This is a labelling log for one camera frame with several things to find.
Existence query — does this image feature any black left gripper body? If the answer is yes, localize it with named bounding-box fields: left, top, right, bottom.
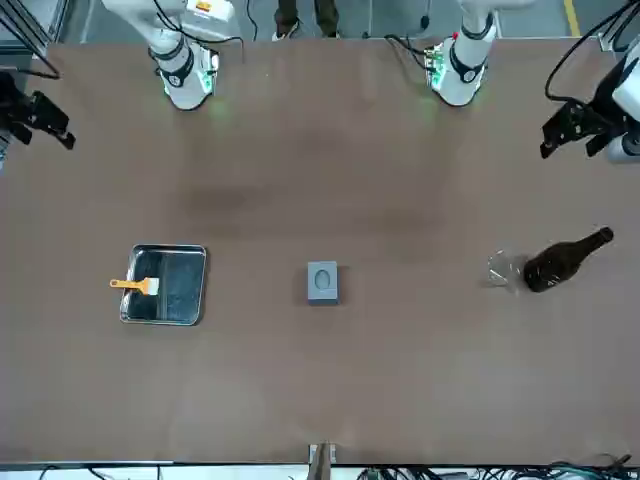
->
left=594, top=62, right=632, bottom=136

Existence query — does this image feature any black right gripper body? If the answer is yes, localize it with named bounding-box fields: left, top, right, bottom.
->
left=0, top=71, right=32, bottom=130

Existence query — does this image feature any orange handled paint brush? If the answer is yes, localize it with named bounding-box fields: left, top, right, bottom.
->
left=109, top=277, right=161, bottom=296

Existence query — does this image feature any grey part base block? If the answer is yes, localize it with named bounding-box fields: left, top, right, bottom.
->
left=305, top=260, right=342, bottom=307

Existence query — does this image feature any brown glass bottle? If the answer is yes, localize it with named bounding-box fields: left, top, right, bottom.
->
left=522, top=226, right=615, bottom=294

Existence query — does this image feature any clear glass cup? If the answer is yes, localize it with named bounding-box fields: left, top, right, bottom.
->
left=487, top=249, right=526, bottom=296

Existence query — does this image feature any shiny metal tray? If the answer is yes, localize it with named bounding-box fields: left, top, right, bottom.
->
left=118, top=243, right=208, bottom=327

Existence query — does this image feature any person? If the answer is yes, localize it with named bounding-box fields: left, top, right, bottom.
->
left=272, top=0, right=342, bottom=42

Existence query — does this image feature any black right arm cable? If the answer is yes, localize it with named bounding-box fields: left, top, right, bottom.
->
left=0, top=47, right=62, bottom=81

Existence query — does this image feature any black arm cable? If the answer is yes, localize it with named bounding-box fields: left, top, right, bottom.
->
left=544, top=0, right=640, bottom=104
left=0, top=47, right=62, bottom=81

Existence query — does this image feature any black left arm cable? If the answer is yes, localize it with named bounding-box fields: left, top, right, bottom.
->
left=544, top=0, right=640, bottom=104

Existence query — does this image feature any aluminium frame rail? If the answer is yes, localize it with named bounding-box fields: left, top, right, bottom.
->
left=0, top=0, right=66, bottom=54
left=597, top=0, right=640, bottom=54

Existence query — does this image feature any black base power cable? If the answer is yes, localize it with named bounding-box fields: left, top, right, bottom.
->
left=384, top=34, right=436, bottom=71
left=212, top=0, right=261, bottom=64

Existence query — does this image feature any aluminium camera post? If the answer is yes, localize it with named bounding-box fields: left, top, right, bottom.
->
left=308, top=441, right=337, bottom=480

